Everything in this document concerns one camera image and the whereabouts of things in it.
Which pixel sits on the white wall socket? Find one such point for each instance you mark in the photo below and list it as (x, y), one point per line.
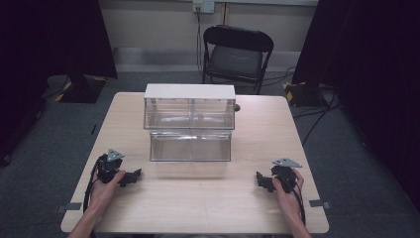
(203, 5)

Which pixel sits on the small dark knob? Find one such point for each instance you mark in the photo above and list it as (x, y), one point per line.
(237, 107)

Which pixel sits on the stand base with striped tape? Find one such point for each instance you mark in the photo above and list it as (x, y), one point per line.
(82, 89)
(302, 93)

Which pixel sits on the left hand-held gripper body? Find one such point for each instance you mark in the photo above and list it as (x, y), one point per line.
(109, 169)

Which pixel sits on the black folding chair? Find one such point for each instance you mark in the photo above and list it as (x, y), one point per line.
(236, 56)

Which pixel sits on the white-topped clear drawer cabinet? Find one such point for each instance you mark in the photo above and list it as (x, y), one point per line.
(189, 99)

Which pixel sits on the clear plastic drawer unit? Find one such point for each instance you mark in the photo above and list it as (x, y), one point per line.
(190, 147)

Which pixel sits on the person's right hand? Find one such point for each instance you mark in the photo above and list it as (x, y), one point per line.
(288, 197)

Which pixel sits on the person's left hand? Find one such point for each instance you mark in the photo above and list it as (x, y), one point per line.
(103, 194)

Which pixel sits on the grey tape strip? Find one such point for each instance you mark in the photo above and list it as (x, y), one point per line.
(319, 204)
(70, 207)

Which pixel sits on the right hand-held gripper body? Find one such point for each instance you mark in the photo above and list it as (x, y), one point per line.
(286, 175)

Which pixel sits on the black curtain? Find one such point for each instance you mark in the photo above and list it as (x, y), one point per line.
(49, 49)
(373, 66)

